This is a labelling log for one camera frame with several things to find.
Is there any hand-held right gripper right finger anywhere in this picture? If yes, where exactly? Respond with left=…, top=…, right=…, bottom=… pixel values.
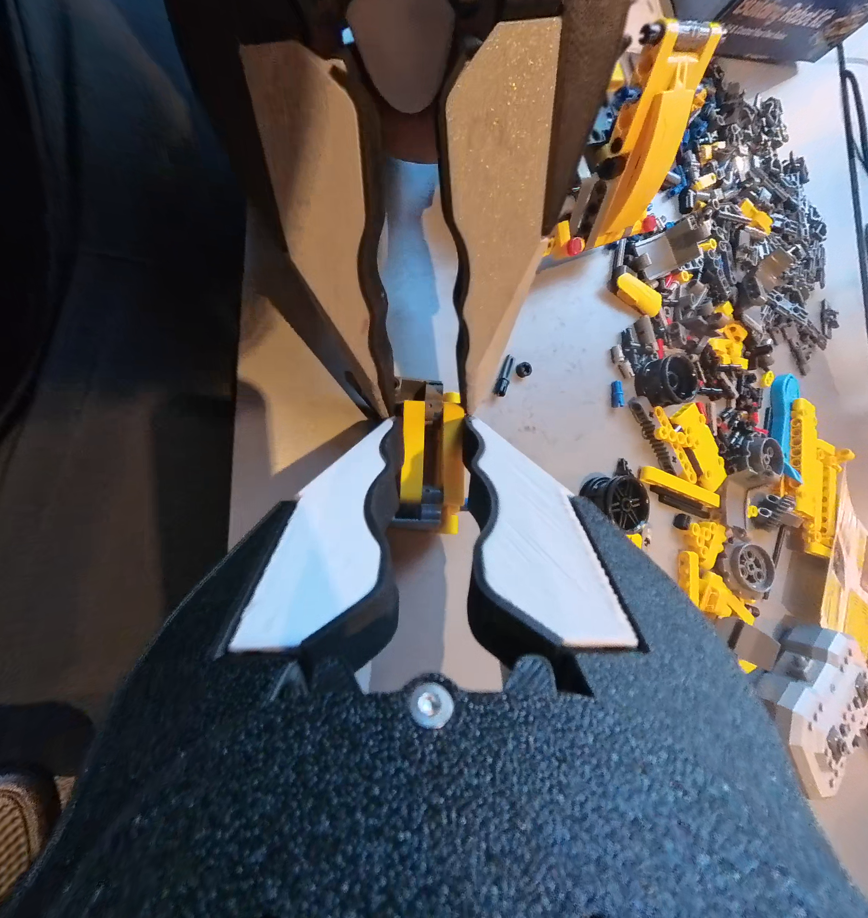
left=464, top=417, right=640, bottom=668

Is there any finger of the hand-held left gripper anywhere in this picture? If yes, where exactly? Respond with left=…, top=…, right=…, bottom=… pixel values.
left=240, top=43, right=397, bottom=420
left=439, top=14, right=567, bottom=418

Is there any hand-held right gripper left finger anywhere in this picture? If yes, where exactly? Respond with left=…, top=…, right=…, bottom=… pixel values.
left=228, top=418, right=400, bottom=675

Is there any small yellow grey brick assembly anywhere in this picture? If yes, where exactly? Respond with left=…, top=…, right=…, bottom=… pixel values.
left=389, top=379, right=472, bottom=535

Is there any person's left hand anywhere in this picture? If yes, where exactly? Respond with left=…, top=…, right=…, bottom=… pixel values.
left=348, top=0, right=453, bottom=114

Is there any yellow toy vehicle model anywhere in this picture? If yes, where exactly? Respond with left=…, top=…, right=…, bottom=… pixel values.
left=545, top=18, right=725, bottom=262

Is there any black wheel hub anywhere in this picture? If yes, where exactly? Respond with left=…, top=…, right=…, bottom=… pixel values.
left=579, top=472, right=652, bottom=534
left=634, top=353, right=701, bottom=403

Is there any yellow curved panel brick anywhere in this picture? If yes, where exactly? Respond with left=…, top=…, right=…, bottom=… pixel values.
left=615, top=272, right=666, bottom=317

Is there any dark cardboard box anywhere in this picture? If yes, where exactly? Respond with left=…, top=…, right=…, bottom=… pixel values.
left=714, top=0, right=868, bottom=67

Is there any pile of loose building bricks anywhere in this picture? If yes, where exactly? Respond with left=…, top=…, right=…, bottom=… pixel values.
left=581, top=57, right=858, bottom=632

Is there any blue curved brick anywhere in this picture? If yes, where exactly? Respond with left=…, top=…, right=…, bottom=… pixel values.
left=766, top=372, right=806, bottom=490

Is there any grey motor hub block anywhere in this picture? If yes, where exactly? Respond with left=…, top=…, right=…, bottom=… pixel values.
left=755, top=623, right=868, bottom=798

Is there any yellow printed leaflet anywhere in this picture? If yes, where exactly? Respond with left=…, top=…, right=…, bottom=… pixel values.
left=820, top=472, right=868, bottom=669

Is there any tan woven fabric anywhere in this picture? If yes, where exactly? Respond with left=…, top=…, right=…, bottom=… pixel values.
left=0, top=769, right=77, bottom=901

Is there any black cable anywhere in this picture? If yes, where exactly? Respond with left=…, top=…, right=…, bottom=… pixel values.
left=834, top=36, right=868, bottom=182

